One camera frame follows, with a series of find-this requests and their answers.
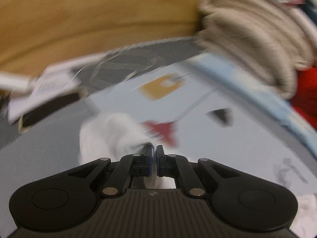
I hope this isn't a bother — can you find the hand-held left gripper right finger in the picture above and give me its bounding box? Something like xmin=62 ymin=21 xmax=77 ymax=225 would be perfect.
xmin=157 ymin=145 xmax=239 ymax=198

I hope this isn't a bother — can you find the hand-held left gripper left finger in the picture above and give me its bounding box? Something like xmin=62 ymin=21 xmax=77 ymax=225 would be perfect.
xmin=68 ymin=145 xmax=154 ymax=199

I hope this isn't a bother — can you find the white tank top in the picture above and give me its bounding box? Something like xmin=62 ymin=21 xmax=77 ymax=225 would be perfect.
xmin=78 ymin=113 xmax=177 ymax=189

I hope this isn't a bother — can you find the grey mattress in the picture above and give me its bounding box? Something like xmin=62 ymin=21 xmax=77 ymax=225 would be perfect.
xmin=0 ymin=37 xmax=317 ymax=238

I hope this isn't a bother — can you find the flat black object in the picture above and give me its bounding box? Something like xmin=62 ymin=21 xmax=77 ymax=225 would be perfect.
xmin=19 ymin=91 xmax=83 ymax=131

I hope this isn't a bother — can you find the folded light blue sheet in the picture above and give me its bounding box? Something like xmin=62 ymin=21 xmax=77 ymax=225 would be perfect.
xmin=186 ymin=53 xmax=317 ymax=150

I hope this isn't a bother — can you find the white paper sheet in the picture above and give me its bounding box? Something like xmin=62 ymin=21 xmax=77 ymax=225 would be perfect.
xmin=7 ymin=54 xmax=106 ymax=123

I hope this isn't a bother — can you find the small white cloth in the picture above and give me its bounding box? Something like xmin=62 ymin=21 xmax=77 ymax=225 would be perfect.
xmin=294 ymin=195 xmax=317 ymax=237

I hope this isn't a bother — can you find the white bar-shaped object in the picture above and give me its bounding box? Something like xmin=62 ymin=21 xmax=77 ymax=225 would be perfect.
xmin=0 ymin=71 xmax=34 ymax=93

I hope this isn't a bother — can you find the cream folded blanket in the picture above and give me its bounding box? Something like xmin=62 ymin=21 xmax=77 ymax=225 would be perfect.
xmin=195 ymin=0 xmax=317 ymax=100

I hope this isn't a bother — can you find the red blanket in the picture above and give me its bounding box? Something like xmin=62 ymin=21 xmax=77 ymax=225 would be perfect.
xmin=289 ymin=67 xmax=317 ymax=132

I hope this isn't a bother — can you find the wooden headboard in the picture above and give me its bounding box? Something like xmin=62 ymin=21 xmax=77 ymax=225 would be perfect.
xmin=0 ymin=0 xmax=220 ymax=78

